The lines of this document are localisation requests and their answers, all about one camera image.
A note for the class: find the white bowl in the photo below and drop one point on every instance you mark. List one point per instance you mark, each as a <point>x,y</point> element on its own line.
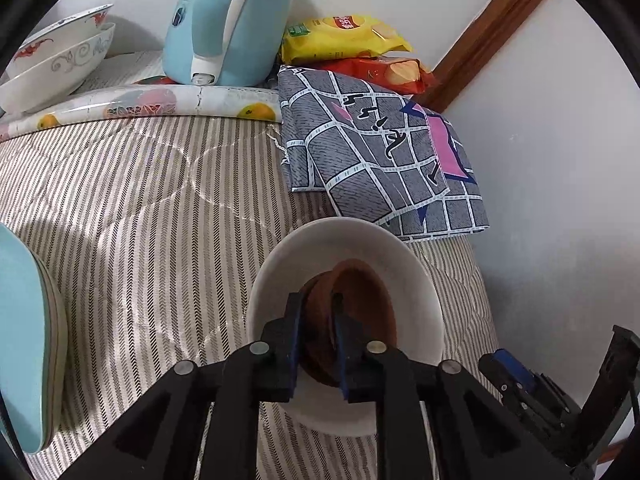
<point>405,280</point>

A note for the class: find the small brown bowl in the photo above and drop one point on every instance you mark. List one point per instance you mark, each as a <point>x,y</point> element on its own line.
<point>365,300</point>
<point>312,325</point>

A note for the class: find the blue square plate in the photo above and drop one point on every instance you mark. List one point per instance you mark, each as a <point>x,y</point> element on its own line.
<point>20,335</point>

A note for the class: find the large patterned porcelain bowl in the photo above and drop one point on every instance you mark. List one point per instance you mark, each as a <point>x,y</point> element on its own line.
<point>50,85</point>

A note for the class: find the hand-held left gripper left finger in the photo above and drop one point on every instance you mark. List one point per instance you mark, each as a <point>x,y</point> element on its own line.
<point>292,340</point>

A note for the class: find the yellow chip bag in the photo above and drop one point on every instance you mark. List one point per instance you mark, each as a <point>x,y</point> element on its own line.
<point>340,35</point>

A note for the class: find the small patterned porcelain bowl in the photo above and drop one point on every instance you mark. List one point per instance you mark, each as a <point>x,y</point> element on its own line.
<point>60,35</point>

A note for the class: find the grey checked cloth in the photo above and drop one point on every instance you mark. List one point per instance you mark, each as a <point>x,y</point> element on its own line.
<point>370,150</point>

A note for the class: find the wooden door frame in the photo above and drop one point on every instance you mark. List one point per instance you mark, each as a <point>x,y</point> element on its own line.
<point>495,30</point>

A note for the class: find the striped quilted table cloth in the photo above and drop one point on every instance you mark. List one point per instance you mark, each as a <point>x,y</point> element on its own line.
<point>150,220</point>

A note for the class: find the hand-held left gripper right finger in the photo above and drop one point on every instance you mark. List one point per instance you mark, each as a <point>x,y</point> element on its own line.
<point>342,350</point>

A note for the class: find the rolled fruit print oilcloth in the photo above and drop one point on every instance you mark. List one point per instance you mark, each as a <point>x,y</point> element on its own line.
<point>125,105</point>

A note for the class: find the light blue electric kettle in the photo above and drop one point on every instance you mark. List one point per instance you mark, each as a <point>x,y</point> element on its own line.
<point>230,20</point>

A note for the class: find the red chip bag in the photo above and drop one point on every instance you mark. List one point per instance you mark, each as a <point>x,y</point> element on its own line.
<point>380,72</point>

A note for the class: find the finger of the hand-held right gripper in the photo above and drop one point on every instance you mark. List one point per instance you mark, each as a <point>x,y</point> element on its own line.
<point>515,366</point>
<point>492,372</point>

